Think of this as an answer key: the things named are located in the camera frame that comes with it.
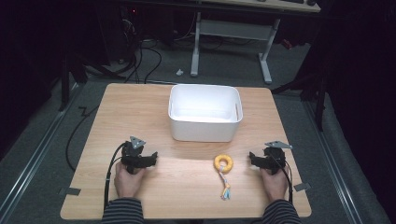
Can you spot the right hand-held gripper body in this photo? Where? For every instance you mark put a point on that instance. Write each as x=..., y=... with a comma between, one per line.
x=274, y=157

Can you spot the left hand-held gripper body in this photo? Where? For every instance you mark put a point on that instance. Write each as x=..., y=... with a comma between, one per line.
x=133, y=153

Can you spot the dark computer tower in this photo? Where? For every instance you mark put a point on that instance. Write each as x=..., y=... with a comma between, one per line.
x=120, y=31

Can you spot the black metal stand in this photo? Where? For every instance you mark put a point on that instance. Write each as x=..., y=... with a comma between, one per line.
x=320, y=105
x=64, y=90

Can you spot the person's left hand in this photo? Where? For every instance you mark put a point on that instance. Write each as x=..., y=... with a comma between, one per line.
x=127, y=182

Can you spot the metal floor rail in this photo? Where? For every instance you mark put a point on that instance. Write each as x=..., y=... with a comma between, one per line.
x=34, y=155
x=333, y=168

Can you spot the person's right hand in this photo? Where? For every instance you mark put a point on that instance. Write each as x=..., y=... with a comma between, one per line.
x=275, y=185

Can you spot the desk with white legs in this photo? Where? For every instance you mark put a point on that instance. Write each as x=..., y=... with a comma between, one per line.
x=236, y=29

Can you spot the small white floor object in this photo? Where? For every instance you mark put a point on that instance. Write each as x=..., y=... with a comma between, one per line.
x=179, y=72

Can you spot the small red object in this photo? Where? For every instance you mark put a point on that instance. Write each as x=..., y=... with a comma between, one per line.
x=287, y=44

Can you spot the grey tape piece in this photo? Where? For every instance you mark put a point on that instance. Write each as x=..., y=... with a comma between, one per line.
x=71, y=191
x=302, y=187

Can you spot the white plastic bin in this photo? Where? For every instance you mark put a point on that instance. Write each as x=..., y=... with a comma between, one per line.
x=204, y=127

